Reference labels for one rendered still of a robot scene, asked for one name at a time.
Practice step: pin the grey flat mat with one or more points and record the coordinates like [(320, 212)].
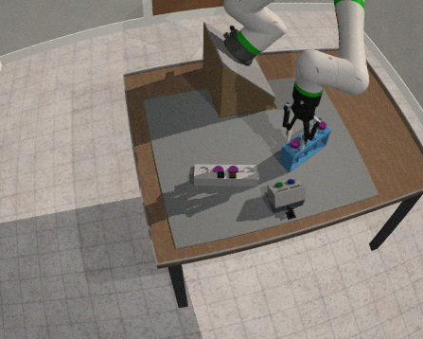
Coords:
[(185, 130)]

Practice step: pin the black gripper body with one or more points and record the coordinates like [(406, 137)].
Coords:
[(310, 113)]

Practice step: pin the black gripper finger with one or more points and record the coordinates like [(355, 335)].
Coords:
[(307, 135), (287, 109)]

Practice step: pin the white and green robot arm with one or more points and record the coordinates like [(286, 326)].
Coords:
[(314, 69)]

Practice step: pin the grey button panel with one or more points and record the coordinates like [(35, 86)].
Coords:
[(286, 195)]

